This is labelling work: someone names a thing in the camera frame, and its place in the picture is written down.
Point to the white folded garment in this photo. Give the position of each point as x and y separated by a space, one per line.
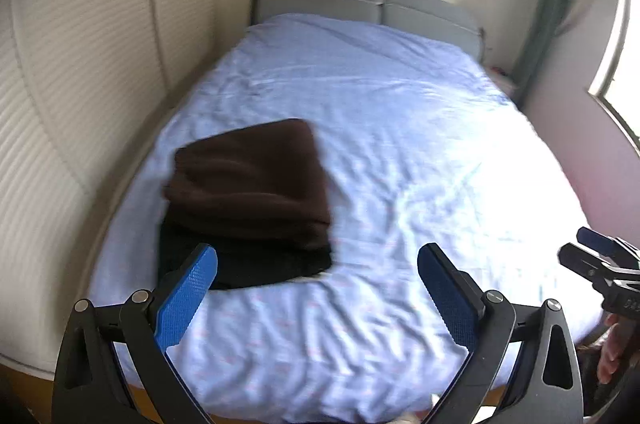
316 277

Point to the brown pants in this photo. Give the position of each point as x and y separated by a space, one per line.
270 168

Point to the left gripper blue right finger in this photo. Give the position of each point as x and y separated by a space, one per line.
456 296

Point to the blue patterned bed sheet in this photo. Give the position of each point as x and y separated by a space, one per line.
418 146

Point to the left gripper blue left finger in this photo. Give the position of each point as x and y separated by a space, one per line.
178 296

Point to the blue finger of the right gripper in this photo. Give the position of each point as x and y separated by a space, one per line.
602 244
586 264

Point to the grey padded headboard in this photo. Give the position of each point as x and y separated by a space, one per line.
433 19

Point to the black folded clothes stack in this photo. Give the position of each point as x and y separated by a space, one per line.
251 251

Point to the window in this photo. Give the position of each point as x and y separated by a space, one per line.
616 85

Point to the person's right hand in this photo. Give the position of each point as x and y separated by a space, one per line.
613 346

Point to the white bedside table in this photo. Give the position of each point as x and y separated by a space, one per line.
504 82

